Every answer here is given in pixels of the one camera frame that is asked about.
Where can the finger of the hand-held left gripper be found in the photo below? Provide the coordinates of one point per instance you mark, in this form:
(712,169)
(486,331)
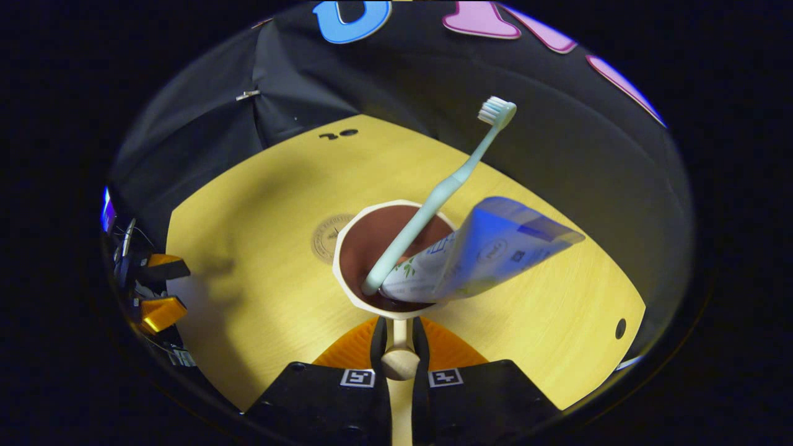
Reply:
(161,313)
(164,268)

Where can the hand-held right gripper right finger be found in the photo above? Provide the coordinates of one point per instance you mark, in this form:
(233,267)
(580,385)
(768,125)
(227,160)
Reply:
(489,409)

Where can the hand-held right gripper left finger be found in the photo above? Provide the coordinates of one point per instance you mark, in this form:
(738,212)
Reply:
(310,409)

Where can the white toothpaste tube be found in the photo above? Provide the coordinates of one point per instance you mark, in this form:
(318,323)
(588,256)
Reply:
(495,248)

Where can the beige cup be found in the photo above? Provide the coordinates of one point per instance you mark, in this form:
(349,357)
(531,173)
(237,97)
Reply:
(365,241)

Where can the pale green toothbrush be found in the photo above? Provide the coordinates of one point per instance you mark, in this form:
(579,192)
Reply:
(446,186)

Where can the wooden desktop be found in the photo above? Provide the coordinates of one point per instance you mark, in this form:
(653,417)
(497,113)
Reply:
(248,248)

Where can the silver clip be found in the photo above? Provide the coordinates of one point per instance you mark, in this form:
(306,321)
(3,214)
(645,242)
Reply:
(248,95)

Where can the black backdrop cloth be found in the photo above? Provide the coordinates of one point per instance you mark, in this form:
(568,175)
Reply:
(403,80)

